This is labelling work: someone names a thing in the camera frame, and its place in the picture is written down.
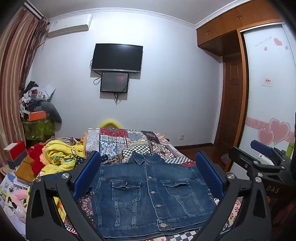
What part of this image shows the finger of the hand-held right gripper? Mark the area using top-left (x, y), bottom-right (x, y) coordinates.
top-left (250, 140), bottom-right (291, 171)
top-left (228, 146), bottom-right (263, 174)

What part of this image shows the orange box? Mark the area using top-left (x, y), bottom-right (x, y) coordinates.
top-left (28, 111), bottom-right (47, 121)

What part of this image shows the striped brown curtain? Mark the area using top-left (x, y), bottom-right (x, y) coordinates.
top-left (0, 7), bottom-right (50, 167)

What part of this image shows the white heart print sliding door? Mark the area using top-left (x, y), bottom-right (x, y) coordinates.
top-left (238, 23), bottom-right (296, 158)

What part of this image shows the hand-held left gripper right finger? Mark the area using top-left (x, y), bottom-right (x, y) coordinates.
top-left (193, 151), bottom-right (272, 241)

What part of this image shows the red and white box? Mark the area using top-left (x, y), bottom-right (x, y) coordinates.
top-left (4, 140), bottom-right (25, 163)

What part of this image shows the patchwork patterned bed cover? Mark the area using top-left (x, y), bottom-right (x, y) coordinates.
top-left (62, 127), bottom-right (245, 241)

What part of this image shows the wooden overhead wardrobe cabinet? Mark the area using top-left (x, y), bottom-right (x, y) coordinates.
top-left (196, 0), bottom-right (285, 56)

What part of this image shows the red plush cloth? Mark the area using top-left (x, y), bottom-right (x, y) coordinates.
top-left (28, 144), bottom-right (48, 174)

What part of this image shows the small black wall monitor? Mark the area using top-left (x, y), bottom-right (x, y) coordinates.
top-left (100, 72), bottom-right (129, 93)

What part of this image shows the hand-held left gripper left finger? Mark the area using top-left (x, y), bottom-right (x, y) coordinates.
top-left (25, 151), bottom-right (107, 241)

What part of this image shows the green patterned bag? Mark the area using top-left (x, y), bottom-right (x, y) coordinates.
top-left (23, 118), bottom-right (55, 141)

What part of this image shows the white air conditioner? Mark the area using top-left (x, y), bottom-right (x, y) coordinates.
top-left (47, 14), bottom-right (93, 37)

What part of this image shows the black wall television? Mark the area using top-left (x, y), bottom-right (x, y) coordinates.
top-left (91, 43), bottom-right (143, 73)

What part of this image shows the brown cardboard box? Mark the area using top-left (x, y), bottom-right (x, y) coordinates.
top-left (15, 154), bottom-right (38, 182)

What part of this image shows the brown wooden door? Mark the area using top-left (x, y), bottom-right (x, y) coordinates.
top-left (214, 52), bottom-right (243, 146)

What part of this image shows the stack of printed papers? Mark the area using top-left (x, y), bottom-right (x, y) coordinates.
top-left (0, 171), bottom-right (30, 193)

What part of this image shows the pile of clothes and clutter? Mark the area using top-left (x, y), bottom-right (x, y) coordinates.
top-left (18, 81), bottom-right (57, 116)

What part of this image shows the green bottle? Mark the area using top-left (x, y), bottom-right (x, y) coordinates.
top-left (285, 141), bottom-right (295, 158)

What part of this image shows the yellow object behind bed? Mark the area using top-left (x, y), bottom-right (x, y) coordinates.
top-left (99, 119), bottom-right (121, 128)

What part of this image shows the blue denim jacket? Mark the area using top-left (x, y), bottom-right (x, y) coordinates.
top-left (89, 151), bottom-right (219, 239)

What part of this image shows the yellow cartoon print blanket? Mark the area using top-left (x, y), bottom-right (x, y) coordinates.
top-left (26, 137), bottom-right (87, 223)

